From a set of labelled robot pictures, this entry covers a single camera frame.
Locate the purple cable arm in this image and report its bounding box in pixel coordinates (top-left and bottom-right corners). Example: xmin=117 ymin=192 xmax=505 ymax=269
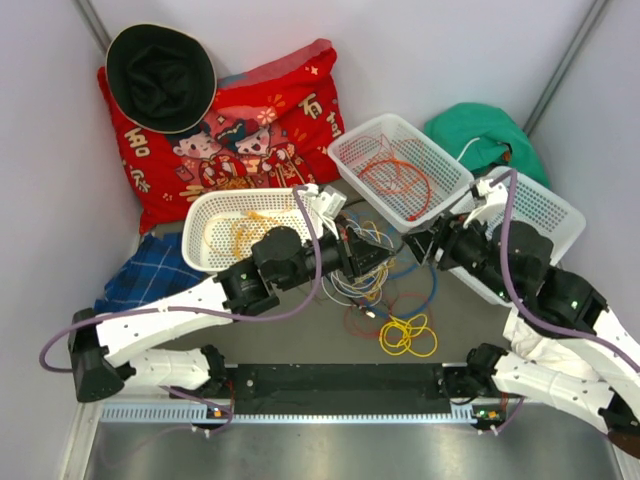
xmin=39 ymin=185 xmax=324 ymax=441
xmin=492 ymin=168 xmax=640 ymax=436

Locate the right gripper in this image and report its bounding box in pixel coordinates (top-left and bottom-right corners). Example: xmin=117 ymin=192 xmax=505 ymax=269
xmin=400 ymin=206 xmax=516 ymax=302

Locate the white cloth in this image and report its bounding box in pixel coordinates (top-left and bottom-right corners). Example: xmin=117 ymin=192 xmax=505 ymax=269
xmin=503 ymin=307 xmax=600 ymax=381

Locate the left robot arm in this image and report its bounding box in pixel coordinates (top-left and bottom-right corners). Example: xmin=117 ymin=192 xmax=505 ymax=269
xmin=69 ymin=227 xmax=395 ymax=403

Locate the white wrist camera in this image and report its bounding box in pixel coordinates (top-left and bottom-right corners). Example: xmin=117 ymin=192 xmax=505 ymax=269
xmin=469 ymin=178 xmax=508 ymax=222
xmin=294 ymin=184 xmax=347 ymax=236

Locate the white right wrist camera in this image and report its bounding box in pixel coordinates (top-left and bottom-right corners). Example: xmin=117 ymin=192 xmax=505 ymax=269
xmin=469 ymin=178 xmax=508 ymax=222

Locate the orange thin wire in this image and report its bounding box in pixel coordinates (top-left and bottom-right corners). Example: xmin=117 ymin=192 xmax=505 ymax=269
xmin=359 ymin=159 xmax=426 ymax=196

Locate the white grey wire coil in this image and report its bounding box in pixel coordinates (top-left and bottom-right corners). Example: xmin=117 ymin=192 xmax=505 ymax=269
xmin=319 ymin=214 xmax=396 ymax=306

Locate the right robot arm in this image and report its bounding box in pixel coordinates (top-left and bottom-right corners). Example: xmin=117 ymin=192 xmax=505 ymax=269
xmin=403 ymin=215 xmax=639 ymax=456

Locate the thick red ethernet cable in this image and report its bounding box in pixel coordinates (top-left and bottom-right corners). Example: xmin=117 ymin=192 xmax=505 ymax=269
xmin=357 ymin=158 xmax=434 ymax=222

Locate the black thin wire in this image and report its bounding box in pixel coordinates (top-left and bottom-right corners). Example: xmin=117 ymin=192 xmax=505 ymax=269
xmin=329 ymin=197 xmax=381 ymax=211

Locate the red printed pillow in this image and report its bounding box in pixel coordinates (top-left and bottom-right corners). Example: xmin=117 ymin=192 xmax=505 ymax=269
xmin=97 ymin=38 xmax=344 ymax=234

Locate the thin red wire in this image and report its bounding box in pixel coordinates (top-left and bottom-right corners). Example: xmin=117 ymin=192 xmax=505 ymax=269
xmin=342 ymin=129 xmax=436 ymax=341

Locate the white rectangular basket centre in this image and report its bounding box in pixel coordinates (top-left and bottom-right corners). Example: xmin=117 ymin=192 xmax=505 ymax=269
xmin=328 ymin=113 xmax=474 ymax=233

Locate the white rectangular basket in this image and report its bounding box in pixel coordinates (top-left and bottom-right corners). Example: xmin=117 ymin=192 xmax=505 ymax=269
xmin=450 ymin=173 xmax=586 ymax=308
xmin=328 ymin=113 xmax=474 ymax=233

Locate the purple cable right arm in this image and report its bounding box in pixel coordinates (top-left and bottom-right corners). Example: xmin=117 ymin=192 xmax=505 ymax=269
xmin=492 ymin=168 xmax=640 ymax=436

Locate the yellow thin cable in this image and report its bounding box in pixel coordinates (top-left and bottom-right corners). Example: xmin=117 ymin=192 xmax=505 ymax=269
xmin=379 ymin=312 xmax=439 ymax=357

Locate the white rectangular basket right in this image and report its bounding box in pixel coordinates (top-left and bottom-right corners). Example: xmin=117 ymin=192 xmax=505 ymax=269
xmin=450 ymin=173 xmax=586 ymax=308

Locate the blue plaid cloth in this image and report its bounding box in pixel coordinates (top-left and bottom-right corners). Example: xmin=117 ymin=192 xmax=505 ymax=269
xmin=93 ymin=233 xmax=205 ymax=314

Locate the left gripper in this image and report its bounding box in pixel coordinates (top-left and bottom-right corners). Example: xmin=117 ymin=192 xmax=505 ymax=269
xmin=277 ymin=215 xmax=396 ymax=292

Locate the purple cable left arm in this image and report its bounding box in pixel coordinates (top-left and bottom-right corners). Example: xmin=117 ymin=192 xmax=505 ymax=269
xmin=39 ymin=185 xmax=324 ymax=441

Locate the white basket with rounded corners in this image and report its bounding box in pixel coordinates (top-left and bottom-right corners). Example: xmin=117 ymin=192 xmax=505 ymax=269
xmin=181 ymin=188 xmax=311 ymax=274

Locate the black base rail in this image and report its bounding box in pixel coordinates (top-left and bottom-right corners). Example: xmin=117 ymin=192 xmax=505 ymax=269
xmin=229 ymin=363 xmax=469 ymax=415

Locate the green cloth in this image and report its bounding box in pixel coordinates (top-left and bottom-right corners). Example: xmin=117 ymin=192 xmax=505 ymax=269
xmin=423 ymin=102 xmax=551 ymax=189

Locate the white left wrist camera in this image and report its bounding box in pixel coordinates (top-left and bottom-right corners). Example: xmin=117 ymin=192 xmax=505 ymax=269
xmin=294 ymin=184 xmax=347 ymax=236

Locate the white slotted cable duct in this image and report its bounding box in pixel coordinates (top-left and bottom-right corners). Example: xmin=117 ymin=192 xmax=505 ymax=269
xmin=99 ymin=402 xmax=506 ymax=426

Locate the orange cable in basket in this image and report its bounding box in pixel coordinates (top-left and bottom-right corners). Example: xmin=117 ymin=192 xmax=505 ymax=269
xmin=202 ymin=187 xmax=306 ymax=261

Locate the black round hat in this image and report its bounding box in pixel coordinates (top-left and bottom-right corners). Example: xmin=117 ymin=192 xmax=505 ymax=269
xmin=105 ymin=23 xmax=217 ymax=134

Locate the blue ethernet cable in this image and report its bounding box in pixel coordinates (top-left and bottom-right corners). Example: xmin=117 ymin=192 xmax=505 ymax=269
xmin=344 ymin=209 xmax=441 ymax=321

